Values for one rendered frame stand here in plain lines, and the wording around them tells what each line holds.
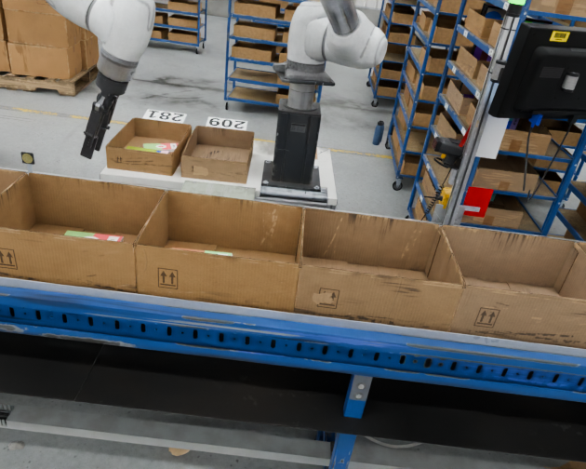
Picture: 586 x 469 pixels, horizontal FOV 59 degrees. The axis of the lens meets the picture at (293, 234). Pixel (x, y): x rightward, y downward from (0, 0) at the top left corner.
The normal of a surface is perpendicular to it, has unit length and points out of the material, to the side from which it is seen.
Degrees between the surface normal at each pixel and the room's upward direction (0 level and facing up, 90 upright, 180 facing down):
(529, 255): 90
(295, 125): 90
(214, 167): 91
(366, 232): 89
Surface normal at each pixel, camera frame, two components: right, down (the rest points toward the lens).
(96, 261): -0.04, 0.51
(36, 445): 0.11, -0.85
